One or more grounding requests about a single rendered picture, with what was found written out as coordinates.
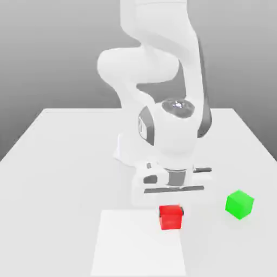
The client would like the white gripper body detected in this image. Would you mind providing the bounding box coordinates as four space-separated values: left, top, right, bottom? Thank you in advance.
131 183 209 206

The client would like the small red cube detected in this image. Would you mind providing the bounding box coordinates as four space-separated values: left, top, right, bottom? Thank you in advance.
159 205 183 231

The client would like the small green cube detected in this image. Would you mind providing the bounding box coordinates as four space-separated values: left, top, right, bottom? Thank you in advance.
225 189 255 221

